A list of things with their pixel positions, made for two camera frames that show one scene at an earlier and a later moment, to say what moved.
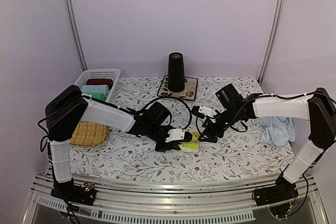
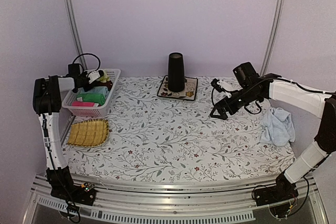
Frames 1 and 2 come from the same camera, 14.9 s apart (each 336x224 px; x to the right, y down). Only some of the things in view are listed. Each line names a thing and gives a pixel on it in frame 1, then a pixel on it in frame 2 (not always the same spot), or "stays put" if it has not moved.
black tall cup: [176, 72] stays put
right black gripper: [208, 130] -> [223, 104]
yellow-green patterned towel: [193, 144] -> [105, 78]
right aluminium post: [274, 30] stays put
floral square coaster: [189, 92] stays put
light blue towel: [279, 130] stays put
